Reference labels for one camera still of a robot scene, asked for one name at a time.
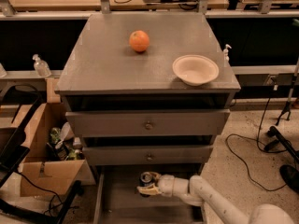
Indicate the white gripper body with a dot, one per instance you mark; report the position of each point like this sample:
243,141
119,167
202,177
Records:
166,184

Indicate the blue pepsi can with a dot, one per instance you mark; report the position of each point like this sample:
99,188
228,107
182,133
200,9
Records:
145,184

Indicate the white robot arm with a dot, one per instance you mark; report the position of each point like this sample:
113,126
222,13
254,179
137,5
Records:
196,191

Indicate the grey open bottom drawer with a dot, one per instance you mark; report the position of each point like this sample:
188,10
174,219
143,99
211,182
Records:
119,202

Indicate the grey middle drawer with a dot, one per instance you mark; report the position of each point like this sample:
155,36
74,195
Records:
132,155

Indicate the grey top drawer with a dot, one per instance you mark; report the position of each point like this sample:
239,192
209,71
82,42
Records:
139,123

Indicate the grey drawer cabinet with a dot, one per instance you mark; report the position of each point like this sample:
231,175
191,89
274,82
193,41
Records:
103,73

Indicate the white paper bowl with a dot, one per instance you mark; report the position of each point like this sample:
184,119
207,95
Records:
195,70

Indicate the brown cardboard box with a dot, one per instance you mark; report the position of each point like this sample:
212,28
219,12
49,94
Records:
42,171

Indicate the black stand base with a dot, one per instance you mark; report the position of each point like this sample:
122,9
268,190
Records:
289,171

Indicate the orange fruit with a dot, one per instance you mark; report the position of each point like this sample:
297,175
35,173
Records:
139,41

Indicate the small white pump bottle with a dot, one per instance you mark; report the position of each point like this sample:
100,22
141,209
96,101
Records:
226,50

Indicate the clear sanitizer bottle left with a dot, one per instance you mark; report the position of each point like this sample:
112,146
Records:
41,66

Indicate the black chair frame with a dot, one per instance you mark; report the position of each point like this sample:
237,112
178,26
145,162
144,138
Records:
12,152

